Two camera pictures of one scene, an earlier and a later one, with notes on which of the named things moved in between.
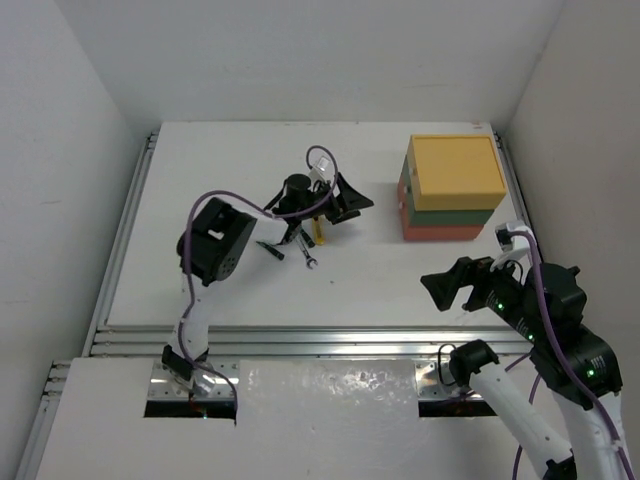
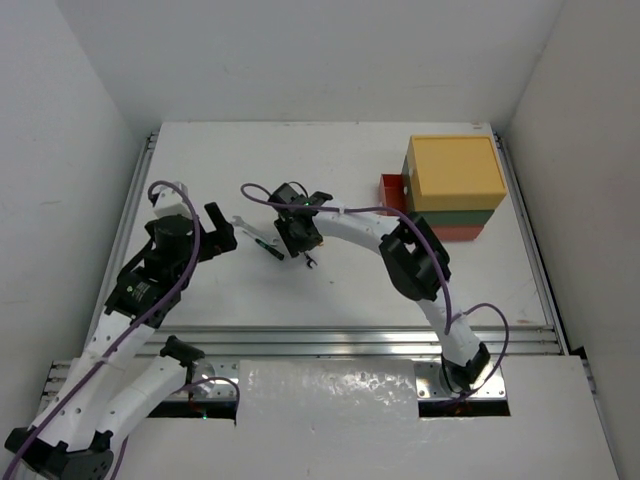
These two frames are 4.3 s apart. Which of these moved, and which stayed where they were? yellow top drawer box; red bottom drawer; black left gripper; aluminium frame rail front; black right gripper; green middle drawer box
Moved: black right gripper; red bottom drawer; black left gripper
Stayed: yellow top drawer box; aluminium frame rail front; green middle drawer box
